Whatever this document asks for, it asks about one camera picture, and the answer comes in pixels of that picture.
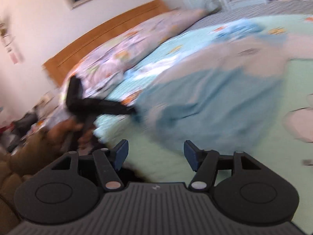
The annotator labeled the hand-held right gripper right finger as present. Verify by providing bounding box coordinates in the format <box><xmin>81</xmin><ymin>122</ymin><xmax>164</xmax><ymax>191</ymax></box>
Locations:
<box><xmin>183</xmin><ymin>140</ymin><xmax>261</xmax><ymax>192</ymax></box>

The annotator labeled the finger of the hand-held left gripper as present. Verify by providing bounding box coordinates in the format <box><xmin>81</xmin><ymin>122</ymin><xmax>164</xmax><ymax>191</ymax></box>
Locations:
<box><xmin>97</xmin><ymin>99</ymin><xmax>138</xmax><ymax>117</ymax></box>

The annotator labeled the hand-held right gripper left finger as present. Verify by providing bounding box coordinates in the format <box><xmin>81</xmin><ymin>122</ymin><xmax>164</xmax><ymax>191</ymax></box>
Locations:
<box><xmin>51</xmin><ymin>139</ymin><xmax>129</xmax><ymax>192</ymax></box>

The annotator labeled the light blue and white jacket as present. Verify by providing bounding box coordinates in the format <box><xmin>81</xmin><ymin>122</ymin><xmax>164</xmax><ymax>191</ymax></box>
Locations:
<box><xmin>94</xmin><ymin>18</ymin><xmax>313</xmax><ymax>155</ymax></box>

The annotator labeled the person's left forearm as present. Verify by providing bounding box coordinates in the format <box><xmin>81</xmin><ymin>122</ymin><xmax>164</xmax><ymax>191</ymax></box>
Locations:
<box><xmin>0</xmin><ymin>130</ymin><xmax>66</xmax><ymax>228</ymax></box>

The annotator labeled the person's left hand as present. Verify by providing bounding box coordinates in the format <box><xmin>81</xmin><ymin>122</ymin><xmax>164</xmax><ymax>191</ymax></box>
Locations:
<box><xmin>48</xmin><ymin>120</ymin><xmax>99</xmax><ymax>151</ymax></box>

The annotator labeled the floral satin duvet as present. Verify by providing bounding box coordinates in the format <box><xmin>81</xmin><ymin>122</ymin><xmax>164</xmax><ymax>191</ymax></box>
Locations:
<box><xmin>48</xmin><ymin>8</ymin><xmax>211</xmax><ymax>128</ymax></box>

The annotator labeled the nightstand clutter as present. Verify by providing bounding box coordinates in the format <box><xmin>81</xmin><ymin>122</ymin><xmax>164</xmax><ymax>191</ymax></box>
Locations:
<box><xmin>0</xmin><ymin>98</ymin><xmax>61</xmax><ymax>152</ymax></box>

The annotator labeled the wooden headboard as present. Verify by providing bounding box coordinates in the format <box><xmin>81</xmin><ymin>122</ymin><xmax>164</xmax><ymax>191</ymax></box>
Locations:
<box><xmin>42</xmin><ymin>0</ymin><xmax>172</xmax><ymax>87</ymax></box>

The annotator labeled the green bee-print quilted bedspread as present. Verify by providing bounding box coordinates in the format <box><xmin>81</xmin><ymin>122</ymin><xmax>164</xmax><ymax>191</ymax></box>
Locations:
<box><xmin>94</xmin><ymin>0</ymin><xmax>313</xmax><ymax>228</ymax></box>

